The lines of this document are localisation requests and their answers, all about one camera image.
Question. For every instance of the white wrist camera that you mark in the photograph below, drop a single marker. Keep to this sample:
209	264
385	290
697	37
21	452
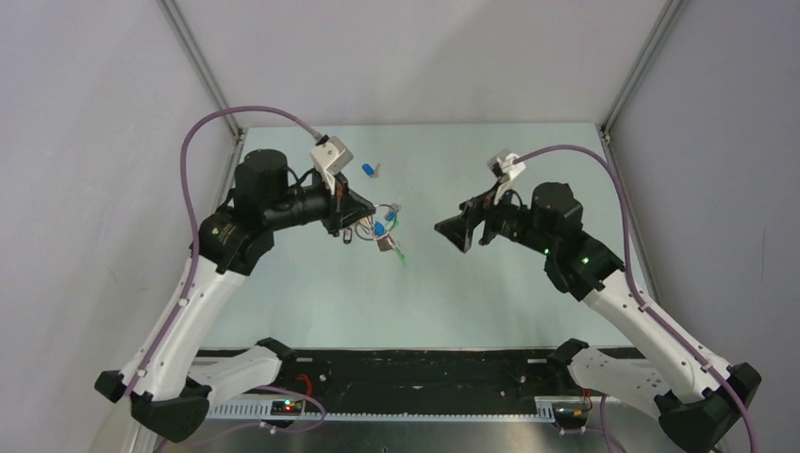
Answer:
329	156
506	168

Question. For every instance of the left aluminium corner post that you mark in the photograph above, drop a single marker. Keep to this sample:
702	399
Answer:
176	20

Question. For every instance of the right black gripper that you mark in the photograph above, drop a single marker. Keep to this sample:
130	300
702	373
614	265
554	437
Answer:
482	208

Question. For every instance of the controller board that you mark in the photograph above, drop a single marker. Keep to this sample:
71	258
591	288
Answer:
568	415
286	408

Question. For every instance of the large silver keyring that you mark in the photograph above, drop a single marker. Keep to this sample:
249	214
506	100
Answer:
363	229

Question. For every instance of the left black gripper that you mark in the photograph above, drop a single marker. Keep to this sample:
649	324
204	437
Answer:
346	208

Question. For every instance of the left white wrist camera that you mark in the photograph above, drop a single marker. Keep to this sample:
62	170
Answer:
329	156

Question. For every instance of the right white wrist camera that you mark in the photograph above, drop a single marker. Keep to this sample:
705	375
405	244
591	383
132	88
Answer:
506	168

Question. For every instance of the right controller board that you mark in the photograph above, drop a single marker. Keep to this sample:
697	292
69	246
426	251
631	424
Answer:
568	415

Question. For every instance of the left controller board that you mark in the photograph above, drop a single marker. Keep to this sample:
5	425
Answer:
286	408

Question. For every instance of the aluminium corner post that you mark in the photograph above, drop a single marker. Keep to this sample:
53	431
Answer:
653	43
176	20

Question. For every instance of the right aluminium corner post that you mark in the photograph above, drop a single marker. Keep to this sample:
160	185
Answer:
653	43

